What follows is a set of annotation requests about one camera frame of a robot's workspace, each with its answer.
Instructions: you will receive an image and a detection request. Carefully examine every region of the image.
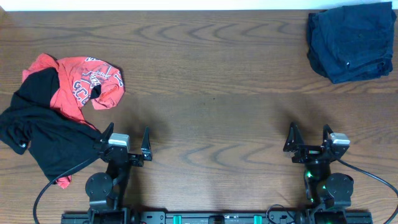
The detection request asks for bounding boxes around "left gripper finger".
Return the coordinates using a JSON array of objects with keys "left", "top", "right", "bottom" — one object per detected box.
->
[
  {"left": 95, "top": 123, "right": 114, "bottom": 144},
  {"left": 141, "top": 126, "right": 153, "bottom": 161}
]

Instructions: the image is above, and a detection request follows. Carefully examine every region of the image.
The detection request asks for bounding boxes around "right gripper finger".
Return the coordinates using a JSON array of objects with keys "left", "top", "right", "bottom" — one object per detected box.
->
[
  {"left": 323, "top": 124, "right": 333, "bottom": 144},
  {"left": 283, "top": 122, "right": 305, "bottom": 152}
]

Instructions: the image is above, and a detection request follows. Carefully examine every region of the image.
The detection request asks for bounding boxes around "red printed t-shirt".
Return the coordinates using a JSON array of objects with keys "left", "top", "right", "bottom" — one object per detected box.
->
[{"left": 22, "top": 54, "right": 124, "bottom": 189}]

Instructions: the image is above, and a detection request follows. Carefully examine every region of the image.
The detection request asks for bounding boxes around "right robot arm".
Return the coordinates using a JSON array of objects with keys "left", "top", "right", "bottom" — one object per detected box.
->
[{"left": 283, "top": 122, "right": 354, "bottom": 223}]

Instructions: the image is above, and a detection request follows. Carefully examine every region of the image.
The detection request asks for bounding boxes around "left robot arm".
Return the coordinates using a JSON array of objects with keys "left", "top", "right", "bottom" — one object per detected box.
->
[{"left": 85, "top": 123, "right": 153, "bottom": 224}]

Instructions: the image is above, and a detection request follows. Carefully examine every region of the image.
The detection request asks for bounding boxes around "black t-shirt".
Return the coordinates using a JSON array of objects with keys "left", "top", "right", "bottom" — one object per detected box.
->
[{"left": 1, "top": 68, "right": 101, "bottom": 180}]

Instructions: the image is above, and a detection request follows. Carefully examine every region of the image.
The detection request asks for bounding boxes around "folded navy blue garment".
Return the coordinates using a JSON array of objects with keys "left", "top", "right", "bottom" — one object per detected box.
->
[{"left": 307, "top": 2, "right": 397, "bottom": 84}]

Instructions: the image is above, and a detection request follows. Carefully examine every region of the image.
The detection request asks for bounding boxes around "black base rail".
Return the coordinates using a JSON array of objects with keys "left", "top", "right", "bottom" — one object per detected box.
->
[{"left": 60, "top": 207, "right": 373, "bottom": 224}]

